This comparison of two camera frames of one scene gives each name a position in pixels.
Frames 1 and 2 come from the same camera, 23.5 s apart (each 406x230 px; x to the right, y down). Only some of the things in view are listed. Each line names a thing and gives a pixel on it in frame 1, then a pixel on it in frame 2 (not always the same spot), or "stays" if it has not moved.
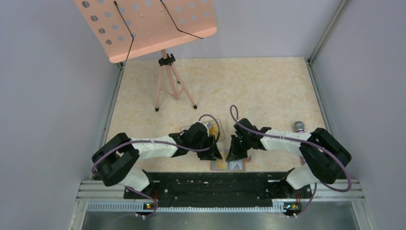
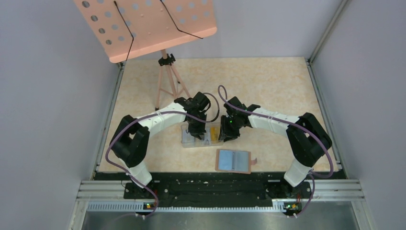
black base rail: (219, 189) stays
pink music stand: (129, 29) stays
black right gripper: (234, 154) to (226, 134)
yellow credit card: (213, 130) stays
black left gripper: (210, 154) to (197, 132)
